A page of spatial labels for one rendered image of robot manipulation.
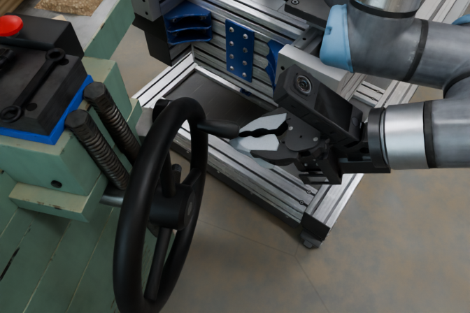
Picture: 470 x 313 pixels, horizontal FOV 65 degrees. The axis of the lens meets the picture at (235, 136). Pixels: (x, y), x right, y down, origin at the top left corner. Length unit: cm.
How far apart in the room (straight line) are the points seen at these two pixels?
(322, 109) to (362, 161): 10
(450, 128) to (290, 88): 16
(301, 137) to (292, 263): 91
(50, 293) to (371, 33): 58
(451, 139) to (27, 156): 43
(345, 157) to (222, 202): 96
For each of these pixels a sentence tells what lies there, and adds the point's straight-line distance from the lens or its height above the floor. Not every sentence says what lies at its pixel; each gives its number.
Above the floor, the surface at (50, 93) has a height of 100.
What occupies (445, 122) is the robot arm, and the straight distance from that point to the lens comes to 42.
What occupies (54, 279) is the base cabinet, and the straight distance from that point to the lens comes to 66.
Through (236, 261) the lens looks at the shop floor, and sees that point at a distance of 132.
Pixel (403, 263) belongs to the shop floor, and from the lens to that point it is 143.
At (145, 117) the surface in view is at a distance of 85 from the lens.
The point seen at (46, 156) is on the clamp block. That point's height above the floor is 95.
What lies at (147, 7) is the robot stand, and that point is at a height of 72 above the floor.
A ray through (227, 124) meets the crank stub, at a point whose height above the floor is 87.
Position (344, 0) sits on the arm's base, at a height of 85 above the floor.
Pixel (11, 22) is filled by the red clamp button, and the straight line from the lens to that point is 45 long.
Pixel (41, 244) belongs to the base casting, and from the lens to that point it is 60.
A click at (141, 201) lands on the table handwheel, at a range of 37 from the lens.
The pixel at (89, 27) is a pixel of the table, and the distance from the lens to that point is 63.
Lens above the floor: 126
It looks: 54 degrees down
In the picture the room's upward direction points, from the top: straight up
